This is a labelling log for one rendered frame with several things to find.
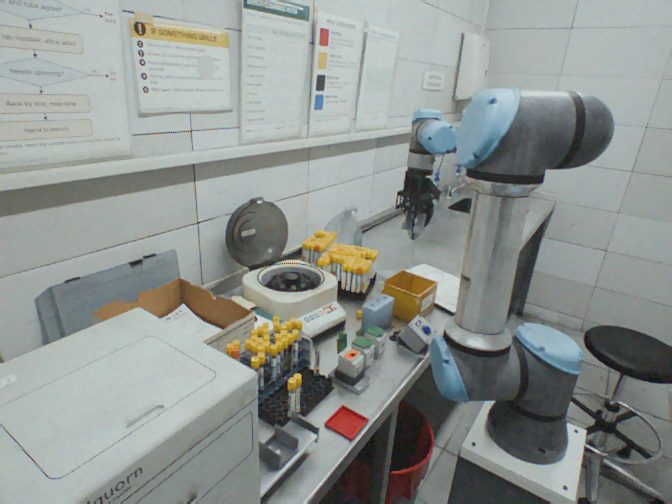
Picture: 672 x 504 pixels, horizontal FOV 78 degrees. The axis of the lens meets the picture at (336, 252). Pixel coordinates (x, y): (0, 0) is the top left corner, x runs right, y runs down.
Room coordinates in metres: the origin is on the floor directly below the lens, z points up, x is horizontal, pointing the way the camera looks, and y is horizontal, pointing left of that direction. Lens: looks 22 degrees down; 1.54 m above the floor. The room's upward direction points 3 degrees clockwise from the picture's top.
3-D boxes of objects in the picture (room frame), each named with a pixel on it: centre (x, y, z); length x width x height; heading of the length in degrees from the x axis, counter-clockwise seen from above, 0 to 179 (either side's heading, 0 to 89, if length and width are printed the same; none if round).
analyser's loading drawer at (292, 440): (0.54, 0.09, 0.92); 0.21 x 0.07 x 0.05; 147
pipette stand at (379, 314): (1.04, -0.13, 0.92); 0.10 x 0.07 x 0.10; 142
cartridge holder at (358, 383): (0.82, -0.05, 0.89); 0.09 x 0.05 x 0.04; 57
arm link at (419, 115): (1.15, -0.22, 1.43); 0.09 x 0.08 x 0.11; 5
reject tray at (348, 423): (0.68, -0.04, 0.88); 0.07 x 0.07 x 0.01; 57
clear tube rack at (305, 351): (0.82, 0.14, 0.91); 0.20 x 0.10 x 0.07; 147
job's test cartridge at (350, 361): (0.82, -0.05, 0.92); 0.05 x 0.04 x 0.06; 57
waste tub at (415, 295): (1.18, -0.24, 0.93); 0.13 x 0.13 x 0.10; 53
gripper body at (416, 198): (1.15, -0.21, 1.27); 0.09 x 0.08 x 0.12; 143
